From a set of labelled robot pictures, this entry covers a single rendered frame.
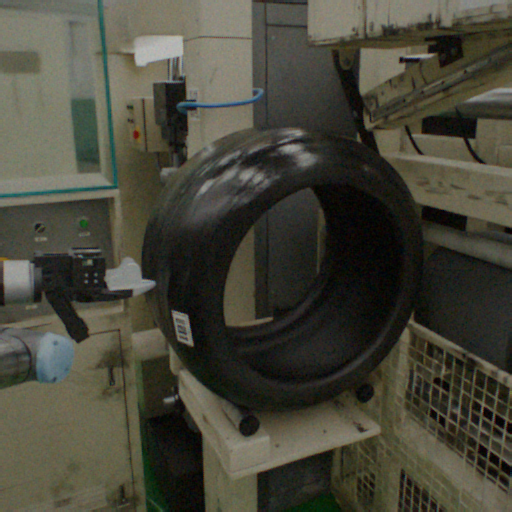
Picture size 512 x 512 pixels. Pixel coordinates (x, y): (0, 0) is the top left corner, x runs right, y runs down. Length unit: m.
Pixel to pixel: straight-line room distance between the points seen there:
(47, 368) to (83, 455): 1.06
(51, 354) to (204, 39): 0.77
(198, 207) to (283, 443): 0.58
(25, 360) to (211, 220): 0.36
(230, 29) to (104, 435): 1.27
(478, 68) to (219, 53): 0.55
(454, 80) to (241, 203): 0.51
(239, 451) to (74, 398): 0.78
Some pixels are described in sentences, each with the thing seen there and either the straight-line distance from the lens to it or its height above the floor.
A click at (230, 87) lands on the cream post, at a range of 1.32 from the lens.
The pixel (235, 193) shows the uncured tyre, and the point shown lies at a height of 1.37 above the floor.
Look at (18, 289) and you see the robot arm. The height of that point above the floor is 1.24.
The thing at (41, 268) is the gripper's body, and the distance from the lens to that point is 0.97.
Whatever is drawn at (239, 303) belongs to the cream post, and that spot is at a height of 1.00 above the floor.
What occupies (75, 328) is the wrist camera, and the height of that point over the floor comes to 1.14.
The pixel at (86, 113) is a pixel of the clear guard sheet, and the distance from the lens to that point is 1.61.
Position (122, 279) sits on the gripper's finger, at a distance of 0.99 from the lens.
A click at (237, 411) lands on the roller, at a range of 1.14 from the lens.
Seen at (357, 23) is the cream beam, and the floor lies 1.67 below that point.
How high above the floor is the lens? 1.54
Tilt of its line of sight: 17 degrees down
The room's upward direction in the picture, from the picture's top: 1 degrees counter-clockwise
